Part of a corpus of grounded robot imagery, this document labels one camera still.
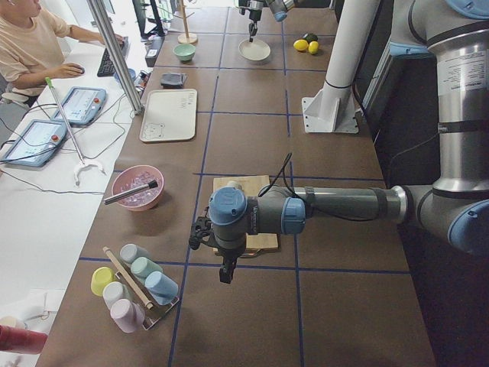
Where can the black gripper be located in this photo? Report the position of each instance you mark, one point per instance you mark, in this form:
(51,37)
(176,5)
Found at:
(252,15)
(228,254)

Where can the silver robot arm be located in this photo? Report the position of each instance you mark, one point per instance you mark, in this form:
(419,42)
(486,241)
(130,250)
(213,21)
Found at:
(453,208)
(278,8)

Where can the white tray with bear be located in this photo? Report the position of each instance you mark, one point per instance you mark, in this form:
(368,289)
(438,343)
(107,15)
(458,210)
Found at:
(169,115)

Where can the cream round plate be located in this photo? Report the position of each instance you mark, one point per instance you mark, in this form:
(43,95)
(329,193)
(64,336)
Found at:
(256,50)

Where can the yellow lemon far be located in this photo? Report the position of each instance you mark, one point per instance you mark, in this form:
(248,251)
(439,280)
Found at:
(301,45)

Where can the green lime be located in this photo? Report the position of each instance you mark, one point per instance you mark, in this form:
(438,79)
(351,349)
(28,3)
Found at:
(310,37)

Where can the yellow lemon near plate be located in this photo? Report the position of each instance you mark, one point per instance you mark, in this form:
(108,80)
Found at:
(313,47)

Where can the light blue cup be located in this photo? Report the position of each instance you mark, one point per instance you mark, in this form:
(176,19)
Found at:
(162,288)

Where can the wooden mug stand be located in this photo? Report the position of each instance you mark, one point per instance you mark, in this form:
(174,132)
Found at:
(187,37)

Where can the green bowl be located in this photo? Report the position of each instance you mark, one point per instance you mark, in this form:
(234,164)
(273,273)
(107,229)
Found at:
(184,52)

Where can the white cup rack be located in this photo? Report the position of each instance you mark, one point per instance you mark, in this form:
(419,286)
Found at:
(152,310)

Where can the green cup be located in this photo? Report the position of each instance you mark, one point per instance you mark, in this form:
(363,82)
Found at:
(142,267)

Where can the wooden cutting board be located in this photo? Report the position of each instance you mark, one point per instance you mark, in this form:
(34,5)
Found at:
(252,185)

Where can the black box with label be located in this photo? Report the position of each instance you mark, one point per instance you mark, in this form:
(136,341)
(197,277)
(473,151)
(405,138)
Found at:
(152,48)

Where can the pink cup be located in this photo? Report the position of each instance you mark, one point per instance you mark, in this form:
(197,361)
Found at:
(128,315)

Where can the white grey cup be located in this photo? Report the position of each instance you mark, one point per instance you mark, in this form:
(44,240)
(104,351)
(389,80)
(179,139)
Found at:
(115,291)

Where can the yellow cup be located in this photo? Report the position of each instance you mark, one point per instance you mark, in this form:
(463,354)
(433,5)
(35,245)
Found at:
(101,277)

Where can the blue bowl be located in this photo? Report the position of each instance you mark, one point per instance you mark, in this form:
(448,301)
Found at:
(132,75)

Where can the pink bowl with ice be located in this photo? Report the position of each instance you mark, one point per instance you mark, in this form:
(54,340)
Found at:
(135,177)

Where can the metal black-tipped scoop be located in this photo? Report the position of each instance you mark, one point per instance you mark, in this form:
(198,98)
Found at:
(122,195)

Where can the black keyboard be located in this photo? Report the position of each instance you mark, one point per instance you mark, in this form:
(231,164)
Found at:
(107,66)

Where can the white reacher grabber stick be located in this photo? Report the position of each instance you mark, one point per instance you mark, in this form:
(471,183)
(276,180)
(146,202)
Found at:
(84,163)

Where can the far teach pendant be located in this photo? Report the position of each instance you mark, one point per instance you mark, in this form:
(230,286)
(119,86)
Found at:
(83,104)

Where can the teach pendant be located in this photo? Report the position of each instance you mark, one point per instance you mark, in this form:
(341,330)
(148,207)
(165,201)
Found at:
(83,104)
(37,144)

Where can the seated person in beige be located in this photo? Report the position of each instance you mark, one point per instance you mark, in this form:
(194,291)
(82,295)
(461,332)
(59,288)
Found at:
(29,46)

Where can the red bottle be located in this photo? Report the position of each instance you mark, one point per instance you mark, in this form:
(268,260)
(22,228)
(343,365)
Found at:
(16,338)

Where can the near teach pendant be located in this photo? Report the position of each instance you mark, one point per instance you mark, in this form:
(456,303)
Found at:
(37,144)

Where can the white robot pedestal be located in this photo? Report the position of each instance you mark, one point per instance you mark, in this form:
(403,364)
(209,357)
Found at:
(332,109)

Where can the aluminium frame post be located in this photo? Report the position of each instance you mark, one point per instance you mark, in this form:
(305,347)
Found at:
(108,35)

